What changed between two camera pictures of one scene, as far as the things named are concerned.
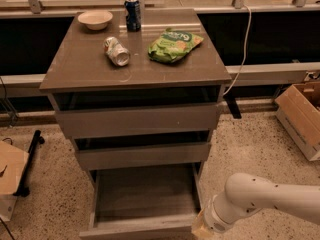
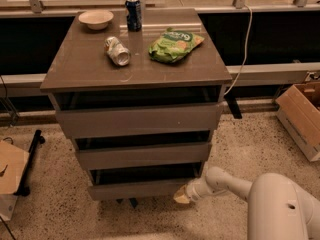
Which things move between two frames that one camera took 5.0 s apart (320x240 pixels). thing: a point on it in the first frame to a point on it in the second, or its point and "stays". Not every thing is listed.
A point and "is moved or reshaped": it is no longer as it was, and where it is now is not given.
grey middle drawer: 144,150 stays
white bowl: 95,20 stays
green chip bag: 170,45 stays
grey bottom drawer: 159,202 is moved or reshaped
